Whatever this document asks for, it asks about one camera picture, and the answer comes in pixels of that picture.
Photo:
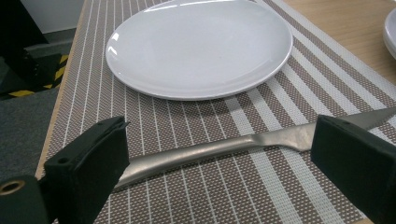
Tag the silver fork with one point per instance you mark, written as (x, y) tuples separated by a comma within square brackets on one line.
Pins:
[(202, 152)]

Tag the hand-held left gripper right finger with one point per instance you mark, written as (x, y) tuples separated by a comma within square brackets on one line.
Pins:
[(355, 161)]

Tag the white cabinet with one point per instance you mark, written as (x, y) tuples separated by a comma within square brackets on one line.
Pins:
[(53, 14)]

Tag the white plate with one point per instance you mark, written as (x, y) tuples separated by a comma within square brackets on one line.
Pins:
[(199, 46), (393, 51), (391, 26)]

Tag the black curtain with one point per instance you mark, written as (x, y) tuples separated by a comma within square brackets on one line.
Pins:
[(15, 21)]

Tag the grey striped placemat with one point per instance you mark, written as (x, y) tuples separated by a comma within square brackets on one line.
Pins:
[(218, 193)]

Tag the black yellow striped stand base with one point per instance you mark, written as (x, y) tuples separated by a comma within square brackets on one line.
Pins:
[(37, 74)]

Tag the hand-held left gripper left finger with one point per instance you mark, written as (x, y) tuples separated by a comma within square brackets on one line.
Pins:
[(87, 168)]

